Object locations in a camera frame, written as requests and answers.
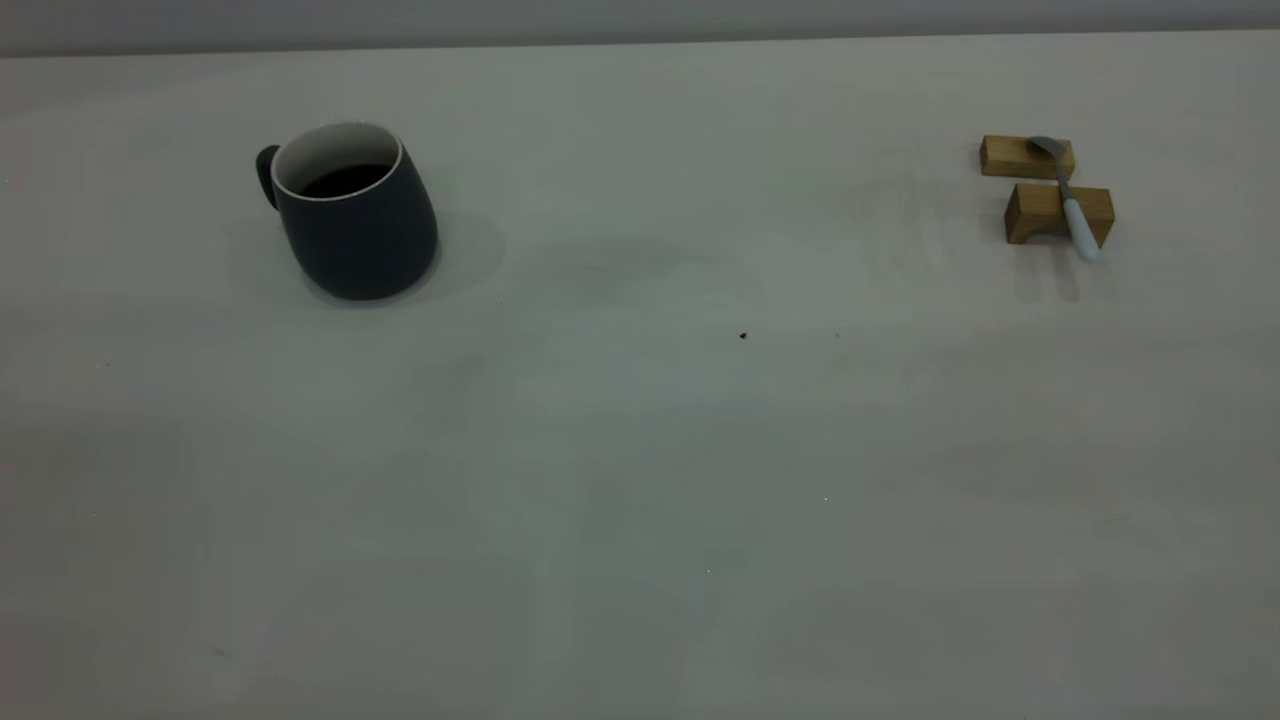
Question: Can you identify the dark grey ceramic cup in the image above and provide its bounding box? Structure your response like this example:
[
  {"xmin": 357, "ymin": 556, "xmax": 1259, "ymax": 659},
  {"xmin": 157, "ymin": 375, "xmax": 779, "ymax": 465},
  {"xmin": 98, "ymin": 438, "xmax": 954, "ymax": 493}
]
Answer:
[{"xmin": 255, "ymin": 121, "xmax": 440, "ymax": 302}]

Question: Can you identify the metal spoon pale blue handle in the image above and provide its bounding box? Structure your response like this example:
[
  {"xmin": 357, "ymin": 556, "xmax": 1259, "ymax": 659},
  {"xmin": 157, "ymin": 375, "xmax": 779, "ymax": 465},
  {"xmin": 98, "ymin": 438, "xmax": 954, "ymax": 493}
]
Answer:
[{"xmin": 1028, "ymin": 135, "xmax": 1102, "ymax": 263}]

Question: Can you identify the flat rectangular wooden block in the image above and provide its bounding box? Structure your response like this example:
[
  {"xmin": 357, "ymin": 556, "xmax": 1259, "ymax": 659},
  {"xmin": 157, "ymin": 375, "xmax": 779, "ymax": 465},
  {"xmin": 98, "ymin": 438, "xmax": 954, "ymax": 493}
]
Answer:
[{"xmin": 979, "ymin": 135, "xmax": 1077, "ymax": 182}]

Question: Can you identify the arched wooden block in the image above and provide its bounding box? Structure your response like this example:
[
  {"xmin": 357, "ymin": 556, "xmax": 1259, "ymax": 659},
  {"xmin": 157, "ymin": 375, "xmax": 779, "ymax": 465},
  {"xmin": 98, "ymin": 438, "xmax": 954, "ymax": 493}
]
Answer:
[{"xmin": 1004, "ymin": 182, "xmax": 1116, "ymax": 250}]

